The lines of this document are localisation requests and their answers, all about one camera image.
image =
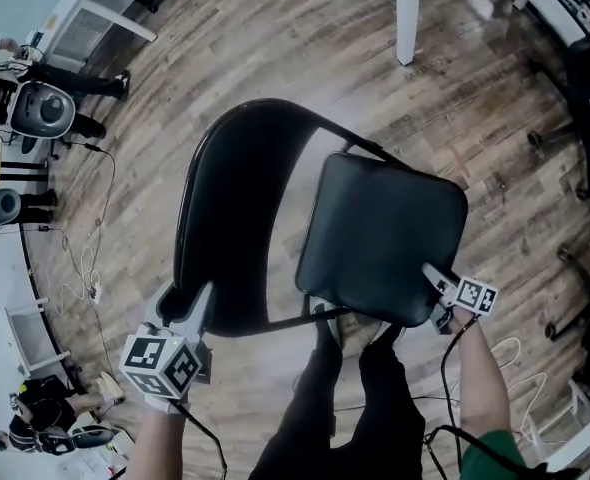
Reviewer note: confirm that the person's right hand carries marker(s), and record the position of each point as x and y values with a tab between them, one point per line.
462	320

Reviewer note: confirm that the person's right forearm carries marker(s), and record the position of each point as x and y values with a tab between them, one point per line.
480	383

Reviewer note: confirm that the person's shoe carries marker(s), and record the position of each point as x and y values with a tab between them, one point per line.
390	333
332	323

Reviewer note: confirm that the black mesh office chair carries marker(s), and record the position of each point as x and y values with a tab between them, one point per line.
585	93

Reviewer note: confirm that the person's left hand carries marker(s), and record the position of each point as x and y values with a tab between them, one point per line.
167	404

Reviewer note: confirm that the person's green shirt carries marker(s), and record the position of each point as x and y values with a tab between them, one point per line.
492	455

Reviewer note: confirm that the wooden table with white legs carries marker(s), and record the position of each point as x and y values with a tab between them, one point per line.
407	13

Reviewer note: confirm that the white frame stool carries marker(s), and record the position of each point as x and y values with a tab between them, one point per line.
570	438
32	333

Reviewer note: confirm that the person's left shoe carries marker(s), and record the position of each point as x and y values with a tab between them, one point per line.
332	323

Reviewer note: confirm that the person's left forearm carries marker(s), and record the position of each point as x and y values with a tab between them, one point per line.
157	443

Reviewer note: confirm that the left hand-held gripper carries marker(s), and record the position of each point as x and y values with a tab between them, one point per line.
160	363

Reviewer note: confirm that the grey white backpack device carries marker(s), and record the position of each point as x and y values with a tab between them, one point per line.
42	110

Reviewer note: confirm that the black folding chair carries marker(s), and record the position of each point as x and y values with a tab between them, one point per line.
385	238

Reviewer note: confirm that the white desk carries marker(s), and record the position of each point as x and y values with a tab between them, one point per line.
75	23

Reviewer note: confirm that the person's right shoe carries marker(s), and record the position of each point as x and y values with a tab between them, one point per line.
390	333

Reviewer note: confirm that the person's black trousers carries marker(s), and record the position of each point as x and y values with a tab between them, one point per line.
355	418

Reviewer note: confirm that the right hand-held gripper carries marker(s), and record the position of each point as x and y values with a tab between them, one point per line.
475	295

